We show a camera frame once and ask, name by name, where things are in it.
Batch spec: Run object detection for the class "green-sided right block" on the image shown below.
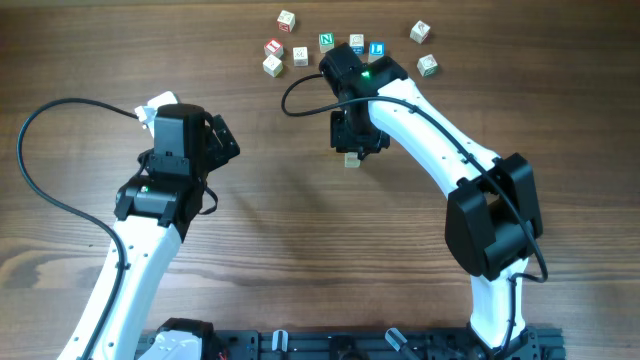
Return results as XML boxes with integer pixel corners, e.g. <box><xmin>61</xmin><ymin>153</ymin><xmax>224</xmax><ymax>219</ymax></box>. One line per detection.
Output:
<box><xmin>417</xmin><ymin>54</ymin><xmax>439</xmax><ymax>77</ymax></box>

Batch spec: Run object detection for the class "camera cable black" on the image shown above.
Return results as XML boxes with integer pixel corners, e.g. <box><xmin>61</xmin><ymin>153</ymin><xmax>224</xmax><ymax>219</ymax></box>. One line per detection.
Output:
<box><xmin>280</xmin><ymin>73</ymin><xmax>549</xmax><ymax>351</ymax></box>
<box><xmin>1</xmin><ymin>105</ymin><xmax>150</xmax><ymax>359</ymax></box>

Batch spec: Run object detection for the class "far right top block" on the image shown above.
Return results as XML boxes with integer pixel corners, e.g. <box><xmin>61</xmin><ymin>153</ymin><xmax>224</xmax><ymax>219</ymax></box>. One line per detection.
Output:
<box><xmin>410</xmin><ymin>20</ymin><xmax>431</xmax><ymax>44</ymax></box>

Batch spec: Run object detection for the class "M letter wooden block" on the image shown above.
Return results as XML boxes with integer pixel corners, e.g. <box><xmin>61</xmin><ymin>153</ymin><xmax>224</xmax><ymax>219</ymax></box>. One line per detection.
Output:
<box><xmin>292</xmin><ymin>47</ymin><xmax>309</xmax><ymax>67</ymax></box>

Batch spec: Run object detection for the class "plain block yellow side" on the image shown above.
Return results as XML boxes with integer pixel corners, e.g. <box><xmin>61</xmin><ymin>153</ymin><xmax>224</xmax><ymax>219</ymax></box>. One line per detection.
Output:
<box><xmin>263</xmin><ymin>54</ymin><xmax>284</xmax><ymax>78</ymax></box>

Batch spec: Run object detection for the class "left camera cable black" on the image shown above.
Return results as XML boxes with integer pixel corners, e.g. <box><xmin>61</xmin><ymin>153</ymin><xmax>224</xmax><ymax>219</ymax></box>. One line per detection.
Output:
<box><xmin>1</xmin><ymin>105</ymin><xmax>150</xmax><ymax>359</ymax></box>

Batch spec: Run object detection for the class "blue L letter block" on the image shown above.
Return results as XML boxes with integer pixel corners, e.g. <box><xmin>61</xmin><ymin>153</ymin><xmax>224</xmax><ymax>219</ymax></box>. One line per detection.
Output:
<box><xmin>368</xmin><ymin>42</ymin><xmax>385</xmax><ymax>63</ymax></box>

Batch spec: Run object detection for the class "blue-sided C block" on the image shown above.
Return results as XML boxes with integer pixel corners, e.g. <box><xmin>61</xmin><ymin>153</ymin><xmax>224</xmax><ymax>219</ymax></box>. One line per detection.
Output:
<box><xmin>349</xmin><ymin>34</ymin><xmax>365</xmax><ymax>55</ymax></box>

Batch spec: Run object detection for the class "red I letter block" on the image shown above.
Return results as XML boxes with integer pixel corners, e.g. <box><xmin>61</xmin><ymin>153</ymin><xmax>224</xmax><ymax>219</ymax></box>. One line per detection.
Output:
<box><xmin>264</xmin><ymin>38</ymin><xmax>284</xmax><ymax>58</ymax></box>

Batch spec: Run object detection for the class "right camera cable black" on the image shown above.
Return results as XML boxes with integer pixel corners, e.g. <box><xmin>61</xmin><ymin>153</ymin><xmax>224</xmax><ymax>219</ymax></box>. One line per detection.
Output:
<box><xmin>280</xmin><ymin>73</ymin><xmax>549</xmax><ymax>351</ymax></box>

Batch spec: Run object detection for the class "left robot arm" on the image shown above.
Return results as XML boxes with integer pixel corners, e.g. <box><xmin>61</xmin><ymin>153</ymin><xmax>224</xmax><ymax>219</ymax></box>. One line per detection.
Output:
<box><xmin>60</xmin><ymin>104</ymin><xmax>240</xmax><ymax>359</ymax></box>

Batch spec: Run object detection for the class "top red-edged wooden block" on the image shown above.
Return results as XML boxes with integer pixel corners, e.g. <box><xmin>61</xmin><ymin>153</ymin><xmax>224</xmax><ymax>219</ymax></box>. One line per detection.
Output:
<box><xmin>277</xmin><ymin>10</ymin><xmax>296</xmax><ymax>33</ymax></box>

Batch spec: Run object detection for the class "green N letter block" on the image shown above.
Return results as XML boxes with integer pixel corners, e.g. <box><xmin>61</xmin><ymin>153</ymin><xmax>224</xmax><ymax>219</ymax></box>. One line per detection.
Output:
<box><xmin>318</xmin><ymin>32</ymin><xmax>335</xmax><ymax>53</ymax></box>

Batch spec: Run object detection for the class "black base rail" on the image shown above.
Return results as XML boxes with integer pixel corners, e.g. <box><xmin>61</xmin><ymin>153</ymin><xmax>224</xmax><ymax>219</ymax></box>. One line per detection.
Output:
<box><xmin>212</xmin><ymin>327</ymin><xmax>567</xmax><ymax>360</ymax></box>

